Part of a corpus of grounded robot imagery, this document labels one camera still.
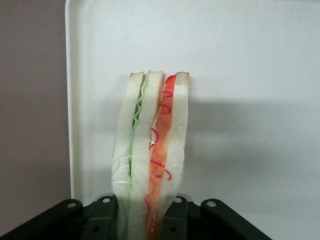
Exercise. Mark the beige rectangular tray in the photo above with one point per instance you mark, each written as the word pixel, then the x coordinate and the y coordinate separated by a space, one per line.
pixel 212 75

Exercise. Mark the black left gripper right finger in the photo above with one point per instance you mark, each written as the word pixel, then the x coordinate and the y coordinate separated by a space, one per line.
pixel 200 222

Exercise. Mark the triangular sandwich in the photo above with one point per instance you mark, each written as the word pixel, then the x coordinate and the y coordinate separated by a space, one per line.
pixel 147 155

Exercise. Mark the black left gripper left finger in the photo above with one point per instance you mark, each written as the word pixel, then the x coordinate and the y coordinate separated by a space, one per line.
pixel 75 220

